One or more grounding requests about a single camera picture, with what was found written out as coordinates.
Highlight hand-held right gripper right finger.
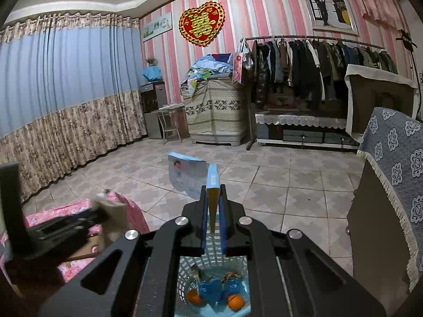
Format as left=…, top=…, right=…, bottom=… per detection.
left=219, top=185, right=387, bottom=317

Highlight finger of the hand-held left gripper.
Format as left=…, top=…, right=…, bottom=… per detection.
left=28, top=209, right=111, bottom=255

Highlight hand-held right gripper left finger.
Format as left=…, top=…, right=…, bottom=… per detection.
left=38, top=185, right=209, bottom=317

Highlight blue plastic bag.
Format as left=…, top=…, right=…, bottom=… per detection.
left=197, top=278, right=223, bottom=304
left=222, top=278, right=241, bottom=296

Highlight light blue plastic basket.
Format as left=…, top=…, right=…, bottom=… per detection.
left=174, top=231, right=249, bottom=317

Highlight printed paper packet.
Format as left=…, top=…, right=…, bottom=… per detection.
left=167, top=152, right=221, bottom=235

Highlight pink floral blanket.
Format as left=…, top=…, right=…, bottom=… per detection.
left=0, top=192, right=151, bottom=291

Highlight blue and floral curtain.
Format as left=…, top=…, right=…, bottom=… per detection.
left=0, top=13, right=148, bottom=202

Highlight metal clothes rack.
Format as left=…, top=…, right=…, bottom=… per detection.
left=240, top=35, right=385, bottom=151

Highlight low stand with lace cloth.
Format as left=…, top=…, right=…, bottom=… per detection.
left=254, top=110, right=361, bottom=149

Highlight grey water dispenser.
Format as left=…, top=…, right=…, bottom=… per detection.
left=139, top=81, right=168, bottom=140

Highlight small metal table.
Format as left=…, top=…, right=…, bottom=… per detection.
left=155, top=103, right=186, bottom=142

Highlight patterned cloth covered washer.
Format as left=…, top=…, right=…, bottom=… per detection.
left=183, top=77, right=248, bottom=147

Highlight blue cloth bottle cover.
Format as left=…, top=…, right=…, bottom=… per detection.
left=142, top=66, right=162, bottom=83

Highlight television with beige cover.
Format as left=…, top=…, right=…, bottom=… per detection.
left=344, top=63, right=421, bottom=142

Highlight row of hanging clothes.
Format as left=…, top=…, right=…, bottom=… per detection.
left=249, top=39, right=399, bottom=111

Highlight red and white gift bag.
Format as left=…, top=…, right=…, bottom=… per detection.
left=232, top=43, right=252, bottom=85

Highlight pile of folded clothes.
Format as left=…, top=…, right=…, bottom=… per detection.
left=180, top=53, right=237, bottom=98

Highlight framed black and white poster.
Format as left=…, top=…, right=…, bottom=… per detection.
left=296, top=0, right=360, bottom=36

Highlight pink curtain valance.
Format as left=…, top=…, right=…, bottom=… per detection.
left=358, top=0, right=417, bottom=40

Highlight small landscape wall picture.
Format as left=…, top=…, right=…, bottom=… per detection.
left=142, top=12, right=173, bottom=42

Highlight red heart wall decoration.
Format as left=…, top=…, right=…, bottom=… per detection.
left=179, top=2, right=226, bottom=47

